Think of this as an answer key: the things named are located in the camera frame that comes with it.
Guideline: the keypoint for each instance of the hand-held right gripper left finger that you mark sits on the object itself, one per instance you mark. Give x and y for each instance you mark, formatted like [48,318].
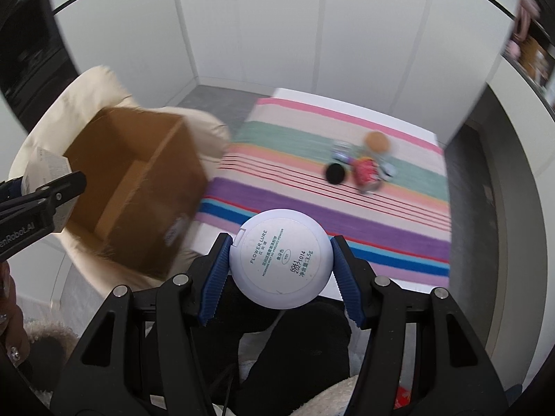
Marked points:
[212,286]

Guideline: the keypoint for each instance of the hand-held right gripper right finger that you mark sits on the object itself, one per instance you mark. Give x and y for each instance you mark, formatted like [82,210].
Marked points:
[351,288]

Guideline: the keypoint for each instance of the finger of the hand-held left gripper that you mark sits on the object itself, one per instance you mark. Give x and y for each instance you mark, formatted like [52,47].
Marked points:
[60,188]
[9,188]

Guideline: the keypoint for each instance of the small beige carton box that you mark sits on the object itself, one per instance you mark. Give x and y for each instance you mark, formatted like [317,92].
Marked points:
[43,167]

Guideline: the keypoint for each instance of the brown cardboard box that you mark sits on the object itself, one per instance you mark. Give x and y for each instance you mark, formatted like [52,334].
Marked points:
[130,190]

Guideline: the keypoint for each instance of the white round powder compact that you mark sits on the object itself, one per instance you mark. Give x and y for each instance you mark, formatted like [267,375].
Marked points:
[279,260]

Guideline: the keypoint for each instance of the red patterned jar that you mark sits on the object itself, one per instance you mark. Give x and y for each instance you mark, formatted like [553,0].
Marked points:
[366,173]

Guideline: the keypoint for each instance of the black round lid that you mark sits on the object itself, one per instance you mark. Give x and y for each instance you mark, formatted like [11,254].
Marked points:
[335,173]

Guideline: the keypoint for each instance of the small white jar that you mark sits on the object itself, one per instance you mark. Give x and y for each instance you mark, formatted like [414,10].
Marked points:
[387,169]

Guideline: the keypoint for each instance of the striped colourful table cloth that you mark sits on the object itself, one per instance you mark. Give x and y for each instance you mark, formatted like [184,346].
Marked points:
[303,208]

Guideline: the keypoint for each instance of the cream padded armchair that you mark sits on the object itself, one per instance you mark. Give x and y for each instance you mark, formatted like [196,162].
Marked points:
[99,86]

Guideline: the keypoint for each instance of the brown fluffy fur trim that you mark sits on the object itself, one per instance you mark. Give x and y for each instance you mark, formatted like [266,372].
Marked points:
[47,346]

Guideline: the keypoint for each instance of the pale fluffy garment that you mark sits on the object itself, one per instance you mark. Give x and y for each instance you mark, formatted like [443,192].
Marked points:
[329,401]

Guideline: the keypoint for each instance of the red packet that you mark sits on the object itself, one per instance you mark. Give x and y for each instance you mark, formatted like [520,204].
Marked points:
[405,396]

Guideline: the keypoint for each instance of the clear glass dish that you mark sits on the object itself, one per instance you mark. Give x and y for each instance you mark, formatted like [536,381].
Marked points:
[340,150]

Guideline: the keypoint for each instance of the cork-topped glass jar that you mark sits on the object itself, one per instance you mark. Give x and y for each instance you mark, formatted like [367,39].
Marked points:
[376,141]

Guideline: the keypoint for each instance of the dark cabinet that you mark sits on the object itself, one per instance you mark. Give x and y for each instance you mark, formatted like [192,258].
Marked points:
[26,34]

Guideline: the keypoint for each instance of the brown woven basket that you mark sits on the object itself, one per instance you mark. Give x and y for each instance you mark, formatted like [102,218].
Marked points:
[531,54]

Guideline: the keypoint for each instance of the pink plush toy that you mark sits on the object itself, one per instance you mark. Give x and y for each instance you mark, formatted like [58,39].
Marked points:
[529,13]

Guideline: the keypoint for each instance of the wall shelf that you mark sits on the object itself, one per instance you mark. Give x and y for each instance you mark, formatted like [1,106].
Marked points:
[535,60]

